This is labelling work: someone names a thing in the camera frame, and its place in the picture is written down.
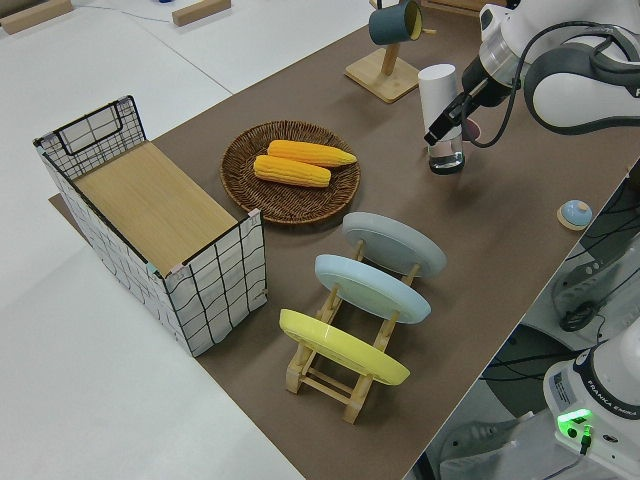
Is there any blue-grey mug yellow inside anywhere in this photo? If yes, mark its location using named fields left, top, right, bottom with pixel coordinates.
left=368, top=0, right=425, bottom=47

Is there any light wooden board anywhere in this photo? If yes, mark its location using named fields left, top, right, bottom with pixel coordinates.
left=72, top=141, right=237, bottom=266

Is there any light blue plate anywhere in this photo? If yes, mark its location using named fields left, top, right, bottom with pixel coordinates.
left=313, top=253, right=433, bottom=326

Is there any brown table mat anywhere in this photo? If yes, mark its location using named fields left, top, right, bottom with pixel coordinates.
left=47, top=0, right=640, bottom=480

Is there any pink cup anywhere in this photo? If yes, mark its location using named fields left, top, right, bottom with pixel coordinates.
left=460, top=118, right=485, bottom=144

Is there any white mounting pedestal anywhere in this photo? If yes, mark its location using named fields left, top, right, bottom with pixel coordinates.
left=424, top=417, right=556, bottom=480

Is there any round wicker tray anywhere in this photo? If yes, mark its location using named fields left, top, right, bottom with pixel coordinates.
left=219, top=119, right=362, bottom=226

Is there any wooden plate rack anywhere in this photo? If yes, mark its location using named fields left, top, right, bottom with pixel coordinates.
left=284, top=238, right=422, bottom=425

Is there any yellow corn cob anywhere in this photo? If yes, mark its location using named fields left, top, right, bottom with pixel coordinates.
left=266, top=139, right=359, bottom=169
left=252, top=154, right=333, bottom=190

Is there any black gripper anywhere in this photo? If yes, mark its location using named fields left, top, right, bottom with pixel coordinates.
left=423, top=61, right=522, bottom=147

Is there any wooden mug stand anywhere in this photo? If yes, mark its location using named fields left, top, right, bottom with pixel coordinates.
left=343, top=0, right=439, bottom=105

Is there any white rounded equipment cover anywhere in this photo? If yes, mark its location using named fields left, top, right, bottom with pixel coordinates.
left=549, top=238, right=640, bottom=331

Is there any green cable plug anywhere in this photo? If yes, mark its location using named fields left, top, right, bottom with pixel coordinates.
left=575, top=423, right=596, bottom=457

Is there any coiled black cable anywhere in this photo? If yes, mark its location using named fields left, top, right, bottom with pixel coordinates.
left=558, top=299, right=601, bottom=334

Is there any light wooden block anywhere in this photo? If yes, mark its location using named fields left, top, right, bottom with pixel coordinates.
left=171, top=0, right=234, bottom=27
left=0, top=0, right=75, bottom=36

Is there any blue service bell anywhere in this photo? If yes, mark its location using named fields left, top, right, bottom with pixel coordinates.
left=556, top=198, right=595, bottom=232

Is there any black wire storage basket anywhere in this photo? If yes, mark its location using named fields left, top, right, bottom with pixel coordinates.
left=32, top=94, right=269, bottom=359

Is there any light wooden cabinet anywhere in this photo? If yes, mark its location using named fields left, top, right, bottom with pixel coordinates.
left=422, top=0, right=489, bottom=17

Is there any clear drinking glass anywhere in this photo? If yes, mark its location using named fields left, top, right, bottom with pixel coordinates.
left=426, top=130, right=467, bottom=176

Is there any yellow plate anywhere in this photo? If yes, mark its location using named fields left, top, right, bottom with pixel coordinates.
left=278, top=308, right=412, bottom=387

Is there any grey plate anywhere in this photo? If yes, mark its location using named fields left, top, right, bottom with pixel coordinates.
left=341, top=211, right=448, bottom=279

